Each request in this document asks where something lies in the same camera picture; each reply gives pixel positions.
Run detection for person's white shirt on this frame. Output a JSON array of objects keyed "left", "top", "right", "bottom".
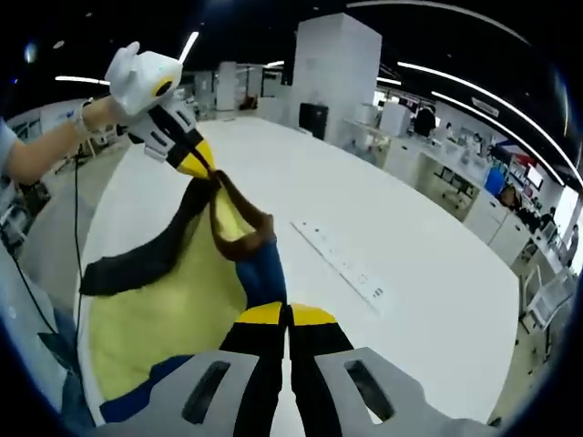
[{"left": 0, "top": 245, "right": 95, "bottom": 429}]

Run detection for table socket strip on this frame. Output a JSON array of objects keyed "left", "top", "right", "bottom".
[{"left": 290, "top": 220, "right": 396, "bottom": 315}]

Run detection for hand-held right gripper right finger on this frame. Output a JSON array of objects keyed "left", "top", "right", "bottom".
[{"left": 288, "top": 302, "right": 497, "bottom": 437}]

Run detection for short ceiling light strip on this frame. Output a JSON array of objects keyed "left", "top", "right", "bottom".
[
  {"left": 54, "top": 75, "right": 111, "bottom": 86},
  {"left": 179, "top": 30, "right": 200, "bottom": 63}
]

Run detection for row of white cabinets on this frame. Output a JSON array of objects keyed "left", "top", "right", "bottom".
[{"left": 377, "top": 131, "right": 538, "bottom": 265}]

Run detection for blue container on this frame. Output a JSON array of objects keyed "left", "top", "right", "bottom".
[{"left": 484, "top": 164, "right": 506, "bottom": 197}]

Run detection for yellow garment blue grey sleeves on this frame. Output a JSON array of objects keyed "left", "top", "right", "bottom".
[{"left": 77, "top": 168, "right": 289, "bottom": 422}]

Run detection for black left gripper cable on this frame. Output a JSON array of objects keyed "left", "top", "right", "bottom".
[{"left": 70, "top": 152, "right": 87, "bottom": 338}]

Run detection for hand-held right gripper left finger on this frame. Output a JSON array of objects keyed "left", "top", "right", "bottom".
[{"left": 90, "top": 300, "right": 287, "bottom": 437}]

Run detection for thin black cord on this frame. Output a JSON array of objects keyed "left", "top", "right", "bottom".
[{"left": 0, "top": 222, "right": 60, "bottom": 336}]

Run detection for white wristband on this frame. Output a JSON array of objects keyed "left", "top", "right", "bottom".
[{"left": 75, "top": 97, "right": 95, "bottom": 137}]

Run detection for white office chair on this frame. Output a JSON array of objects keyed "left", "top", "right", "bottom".
[{"left": 518, "top": 266, "right": 576, "bottom": 338}]

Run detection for person's left hand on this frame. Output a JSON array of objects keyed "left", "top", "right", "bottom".
[{"left": 81, "top": 95, "right": 133, "bottom": 136}]

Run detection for white square pillar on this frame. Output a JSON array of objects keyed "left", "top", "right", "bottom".
[{"left": 291, "top": 12, "right": 383, "bottom": 147}]

